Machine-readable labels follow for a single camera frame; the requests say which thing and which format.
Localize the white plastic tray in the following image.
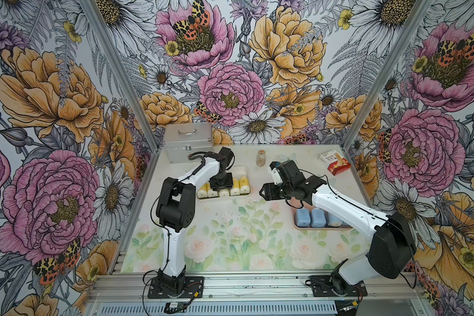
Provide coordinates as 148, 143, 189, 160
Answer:
196, 166, 251, 200

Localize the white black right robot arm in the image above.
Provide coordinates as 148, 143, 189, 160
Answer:
259, 160, 417, 296

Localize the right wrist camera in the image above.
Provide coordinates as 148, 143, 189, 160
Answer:
270, 161, 284, 184

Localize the yellow pencil sharpener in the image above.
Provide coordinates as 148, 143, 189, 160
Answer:
197, 184, 208, 199
219, 189, 230, 198
230, 178, 241, 196
239, 176, 251, 195
208, 186, 219, 198

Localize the silver metal case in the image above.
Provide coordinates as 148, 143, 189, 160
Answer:
163, 122, 213, 163

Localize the blue pencil sharpener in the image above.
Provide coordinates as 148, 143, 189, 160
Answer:
294, 208, 311, 228
326, 213, 344, 227
310, 208, 327, 229

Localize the pink plastic tray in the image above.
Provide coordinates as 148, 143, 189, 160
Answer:
289, 199, 352, 230

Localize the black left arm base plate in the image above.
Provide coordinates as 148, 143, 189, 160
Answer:
146, 276, 205, 299

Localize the red white small box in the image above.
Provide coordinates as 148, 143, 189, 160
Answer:
319, 150, 351, 176

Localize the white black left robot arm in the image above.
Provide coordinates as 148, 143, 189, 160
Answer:
153, 147, 234, 296

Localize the aluminium rail frame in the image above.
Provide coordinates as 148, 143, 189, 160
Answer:
85, 271, 435, 315

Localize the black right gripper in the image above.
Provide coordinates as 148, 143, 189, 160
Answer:
259, 182, 295, 201

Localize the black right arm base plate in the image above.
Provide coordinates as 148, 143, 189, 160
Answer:
305, 275, 367, 299

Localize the small glass bottle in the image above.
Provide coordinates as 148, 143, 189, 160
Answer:
256, 150, 266, 167

